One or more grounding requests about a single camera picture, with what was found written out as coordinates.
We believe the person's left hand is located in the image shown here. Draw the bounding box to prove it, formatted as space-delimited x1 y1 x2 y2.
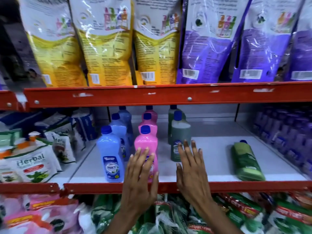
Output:
121 147 159 217

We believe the person's right hand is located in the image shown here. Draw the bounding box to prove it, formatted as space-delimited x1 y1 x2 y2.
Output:
176 140 214 213

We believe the person's left forearm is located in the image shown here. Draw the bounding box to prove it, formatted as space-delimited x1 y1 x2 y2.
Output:
104 208 148 234

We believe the person's right forearm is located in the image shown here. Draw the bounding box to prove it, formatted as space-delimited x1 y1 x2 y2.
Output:
195 201 244 234

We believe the white shelf board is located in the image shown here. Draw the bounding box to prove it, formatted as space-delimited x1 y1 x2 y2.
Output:
47 116 308 184

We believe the pink cleaner bottle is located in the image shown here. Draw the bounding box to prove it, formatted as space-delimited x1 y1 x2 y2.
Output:
142 105 158 123
138 113 158 136
134 125 159 183

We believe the green cleaner bottle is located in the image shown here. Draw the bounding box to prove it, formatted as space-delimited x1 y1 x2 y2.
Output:
231 140 266 182
167 105 186 145
170 110 192 163

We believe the blue cleaner bottle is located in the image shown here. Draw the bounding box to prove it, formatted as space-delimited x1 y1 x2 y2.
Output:
97 125 125 183
118 106 134 142
109 113 131 162

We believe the long red shelf beam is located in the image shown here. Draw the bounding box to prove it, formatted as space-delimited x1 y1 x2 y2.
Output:
23 81 312 109
63 180 312 195

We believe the pile of blue white pouches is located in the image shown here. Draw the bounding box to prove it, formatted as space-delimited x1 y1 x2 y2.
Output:
0 108 98 142

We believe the small white leaf-print pouch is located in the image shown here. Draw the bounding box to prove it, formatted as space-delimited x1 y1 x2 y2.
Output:
45 131 76 165

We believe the row of purple bottles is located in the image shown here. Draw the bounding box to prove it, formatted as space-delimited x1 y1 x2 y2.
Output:
252 106 312 179

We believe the pile of red green pouches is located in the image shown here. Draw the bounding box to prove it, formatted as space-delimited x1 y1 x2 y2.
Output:
213 191 312 234

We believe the white pouch with green leaves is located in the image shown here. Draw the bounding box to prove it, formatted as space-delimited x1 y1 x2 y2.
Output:
0 144 63 184

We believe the purple and white refill pouch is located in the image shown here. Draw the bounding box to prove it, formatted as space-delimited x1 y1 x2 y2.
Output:
285 0 312 82
176 0 252 85
231 0 305 83

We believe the yellow and white refill pouch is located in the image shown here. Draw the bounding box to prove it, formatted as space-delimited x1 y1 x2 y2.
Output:
132 0 182 86
18 0 88 87
69 0 134 87

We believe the pile of pink pouches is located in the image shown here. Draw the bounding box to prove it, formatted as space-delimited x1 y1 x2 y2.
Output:
0 194 84 234

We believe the short red shelf beam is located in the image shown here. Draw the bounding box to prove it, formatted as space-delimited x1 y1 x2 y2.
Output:
0 183 60 195
0 90 19 111

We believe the white pouch with orange pump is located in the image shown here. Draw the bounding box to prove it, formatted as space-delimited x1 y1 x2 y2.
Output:
0 131 49 159

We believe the dark pouch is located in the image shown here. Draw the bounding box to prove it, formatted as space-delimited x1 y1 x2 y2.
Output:
0 0 47 89

